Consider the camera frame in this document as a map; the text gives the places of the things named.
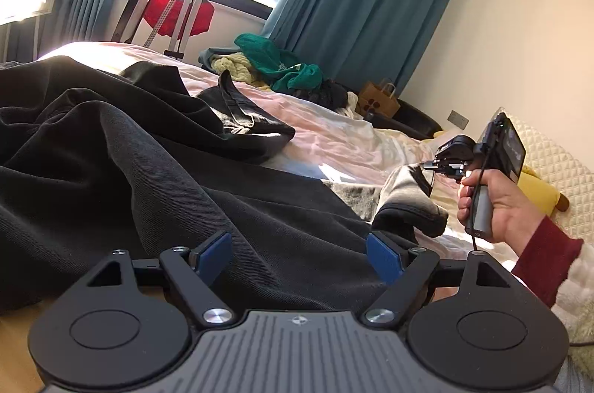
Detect red garment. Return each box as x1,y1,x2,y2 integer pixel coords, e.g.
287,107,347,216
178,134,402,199
141,0,216,36

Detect pink and blue bed sheet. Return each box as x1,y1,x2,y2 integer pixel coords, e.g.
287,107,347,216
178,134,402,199
37,40,525,268

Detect yellow pillow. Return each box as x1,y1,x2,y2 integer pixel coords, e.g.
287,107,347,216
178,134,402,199
517,163,571,220

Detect black pants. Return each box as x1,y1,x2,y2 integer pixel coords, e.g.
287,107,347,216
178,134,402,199
0,56,418,315

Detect person's right forearm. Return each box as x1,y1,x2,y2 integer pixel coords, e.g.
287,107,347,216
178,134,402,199
509,216,594,384

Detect dark grey jeans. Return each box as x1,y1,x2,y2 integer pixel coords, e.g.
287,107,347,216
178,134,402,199
196,69,296,166

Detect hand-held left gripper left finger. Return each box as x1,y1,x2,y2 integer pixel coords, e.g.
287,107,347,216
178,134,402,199
86,230,235,326

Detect silver folded panel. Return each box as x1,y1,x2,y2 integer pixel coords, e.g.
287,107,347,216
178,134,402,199
111,0,162,46

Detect yellow knit garment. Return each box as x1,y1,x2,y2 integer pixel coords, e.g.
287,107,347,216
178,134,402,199
211,52,272,90

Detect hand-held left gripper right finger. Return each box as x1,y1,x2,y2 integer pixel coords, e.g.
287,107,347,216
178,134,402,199
364,230,511,326

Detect black patterned garment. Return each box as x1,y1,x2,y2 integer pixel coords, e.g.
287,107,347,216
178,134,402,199
304,78,350,110

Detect brown paper bag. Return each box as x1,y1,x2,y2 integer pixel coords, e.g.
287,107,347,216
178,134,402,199
355,78,401,120

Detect person's right hand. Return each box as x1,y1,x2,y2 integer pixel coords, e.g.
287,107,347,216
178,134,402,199
456,167,547,244

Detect white desk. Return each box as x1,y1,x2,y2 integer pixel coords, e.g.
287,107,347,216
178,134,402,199
0,0,59,64

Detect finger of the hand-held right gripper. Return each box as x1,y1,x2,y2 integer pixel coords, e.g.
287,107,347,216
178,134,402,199
420,159,447,179

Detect green garment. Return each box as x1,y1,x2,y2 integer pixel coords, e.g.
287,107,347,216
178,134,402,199
234,32,324,93

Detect grey and black garment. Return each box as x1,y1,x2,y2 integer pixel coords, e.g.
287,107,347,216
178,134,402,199
325,163,450,238

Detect cream quilted headboard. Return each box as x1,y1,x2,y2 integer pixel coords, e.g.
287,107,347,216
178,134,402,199
503,112,594,248

